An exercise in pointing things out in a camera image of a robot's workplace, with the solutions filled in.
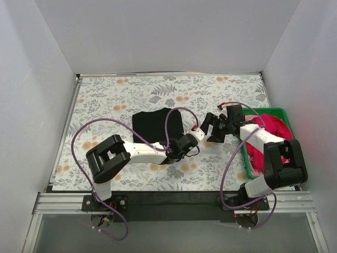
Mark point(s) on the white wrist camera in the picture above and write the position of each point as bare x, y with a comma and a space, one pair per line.
197, 133
222, 111

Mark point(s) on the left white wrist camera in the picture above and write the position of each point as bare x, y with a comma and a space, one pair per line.
197, 133

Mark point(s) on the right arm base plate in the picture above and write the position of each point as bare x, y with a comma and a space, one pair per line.
231, 199

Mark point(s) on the floral table mat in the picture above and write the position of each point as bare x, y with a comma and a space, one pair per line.
104, 106

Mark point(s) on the pink t shirt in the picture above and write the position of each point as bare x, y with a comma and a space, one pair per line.
256, 171

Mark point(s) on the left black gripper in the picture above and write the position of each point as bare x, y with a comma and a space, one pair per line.
178, 147

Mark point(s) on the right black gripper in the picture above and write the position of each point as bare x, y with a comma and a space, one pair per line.
219, 129

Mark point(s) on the aluminium frame rail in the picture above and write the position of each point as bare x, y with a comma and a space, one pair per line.
286, 201

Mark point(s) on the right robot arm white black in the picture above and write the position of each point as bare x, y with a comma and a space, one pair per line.
283, 161

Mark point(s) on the black t shirt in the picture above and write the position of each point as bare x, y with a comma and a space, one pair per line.
150, 125

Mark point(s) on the green plastic bin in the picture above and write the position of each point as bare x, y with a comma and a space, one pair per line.
277, 123

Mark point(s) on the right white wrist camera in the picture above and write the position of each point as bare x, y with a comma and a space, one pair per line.
222, 111

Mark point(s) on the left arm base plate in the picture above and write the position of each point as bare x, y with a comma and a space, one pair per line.
118, 202

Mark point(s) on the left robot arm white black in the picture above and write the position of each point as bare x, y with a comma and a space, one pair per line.
109, 157

